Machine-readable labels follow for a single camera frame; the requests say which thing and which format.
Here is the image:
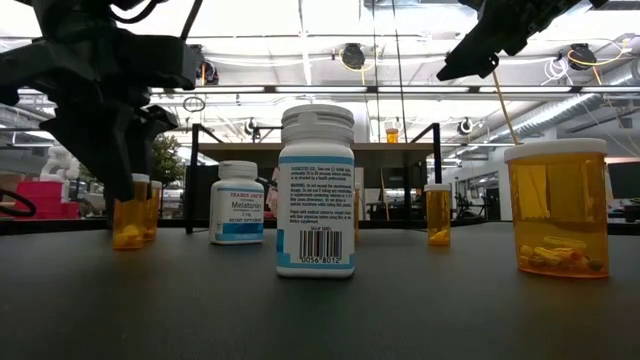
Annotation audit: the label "yellow hanging cable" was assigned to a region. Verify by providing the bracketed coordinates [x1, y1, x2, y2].
[491, 69, 521, 147]

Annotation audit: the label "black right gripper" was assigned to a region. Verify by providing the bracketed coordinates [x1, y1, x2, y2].
[436, 0, 609, 81]

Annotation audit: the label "black cable loop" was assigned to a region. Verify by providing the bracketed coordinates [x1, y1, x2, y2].
[0, 187, 39, 219]

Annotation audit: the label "white figure sculpture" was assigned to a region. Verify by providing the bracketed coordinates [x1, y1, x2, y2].
[38, 143, 82, 201]

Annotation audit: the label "black table mat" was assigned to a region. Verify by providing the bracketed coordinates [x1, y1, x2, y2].
[0, 219, 640, 360]

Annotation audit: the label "silver ventilation duct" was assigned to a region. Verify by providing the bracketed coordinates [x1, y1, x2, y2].
[487, 59, 640, 151]

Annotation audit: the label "artificial green potted plant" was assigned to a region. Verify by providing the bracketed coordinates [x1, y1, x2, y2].
[149, 132, 187, 190]

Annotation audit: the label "long ceiling light fixture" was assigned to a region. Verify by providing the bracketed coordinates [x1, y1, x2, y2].
[149, 83, 640, 97]

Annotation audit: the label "black hanging cable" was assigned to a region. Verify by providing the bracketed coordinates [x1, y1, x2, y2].
[389, 0, 410, 145]

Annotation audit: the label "white blue-label supplement bottle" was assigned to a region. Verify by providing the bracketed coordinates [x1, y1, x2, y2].
[275, 103, 357, 279]
[208, 159, 266, 246]

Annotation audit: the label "black hanging ring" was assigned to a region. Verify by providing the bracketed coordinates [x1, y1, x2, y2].
[182, 95, 207, 114]

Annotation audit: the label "wooden shelf black metal legs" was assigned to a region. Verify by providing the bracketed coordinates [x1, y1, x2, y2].
[184, 121, 445, 236]

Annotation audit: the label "red plastic box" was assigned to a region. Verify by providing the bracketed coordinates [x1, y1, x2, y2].
[9, 179, 81, 220]

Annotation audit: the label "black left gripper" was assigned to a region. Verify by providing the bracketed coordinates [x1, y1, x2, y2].
[0, 27, 197, 204]

